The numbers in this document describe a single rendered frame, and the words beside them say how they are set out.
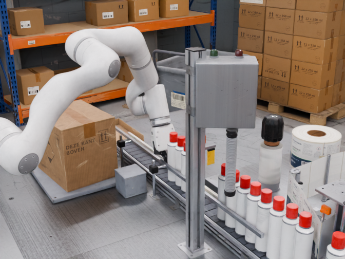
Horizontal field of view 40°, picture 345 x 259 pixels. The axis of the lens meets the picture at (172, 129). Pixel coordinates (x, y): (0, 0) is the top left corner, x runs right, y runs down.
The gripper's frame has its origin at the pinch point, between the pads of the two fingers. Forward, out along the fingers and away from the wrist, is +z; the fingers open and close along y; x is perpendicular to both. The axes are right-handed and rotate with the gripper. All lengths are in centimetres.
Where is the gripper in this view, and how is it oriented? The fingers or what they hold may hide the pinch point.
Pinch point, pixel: (168, 161)
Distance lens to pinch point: 195.6
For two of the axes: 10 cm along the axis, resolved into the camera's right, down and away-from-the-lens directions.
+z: 1.9, 9.8, 0.7
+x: -4.8, 0.3, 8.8
